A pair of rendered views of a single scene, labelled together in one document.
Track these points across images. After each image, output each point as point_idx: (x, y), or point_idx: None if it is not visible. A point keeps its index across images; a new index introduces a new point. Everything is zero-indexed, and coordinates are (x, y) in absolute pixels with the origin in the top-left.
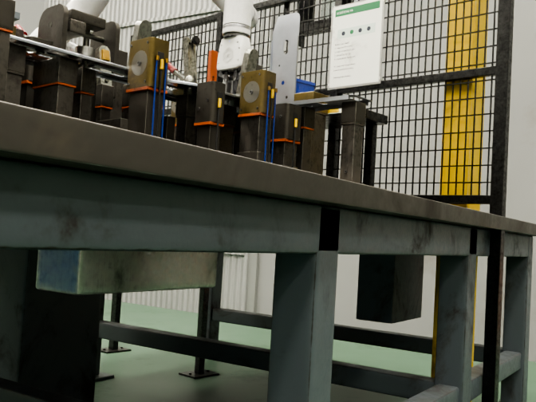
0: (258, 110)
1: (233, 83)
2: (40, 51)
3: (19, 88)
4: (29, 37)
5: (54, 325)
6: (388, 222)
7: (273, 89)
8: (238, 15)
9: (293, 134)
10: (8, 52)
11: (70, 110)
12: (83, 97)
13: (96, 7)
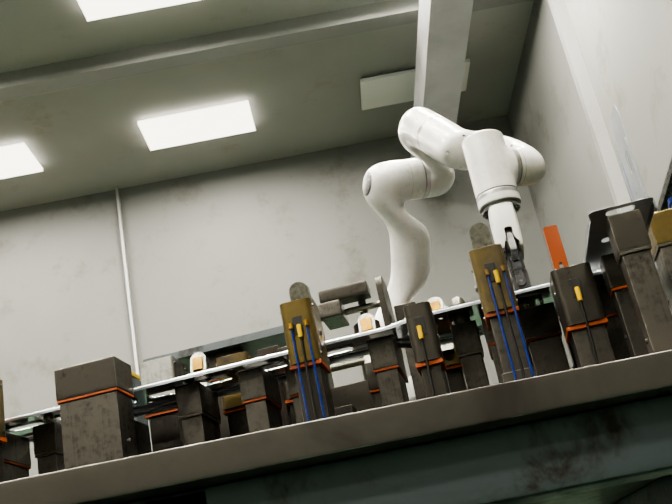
0: (484, 312)
1: (512, 275)
2: (231, 374)
3: (201, 429)
4: (277, 350)
5: None
6: (396, 461)
7: (495, 270)
8: (479, 182)
9: (583, 312)
10: (117, 410)
11: (267, 427)
12: (296, 401)
13: (412, 256)
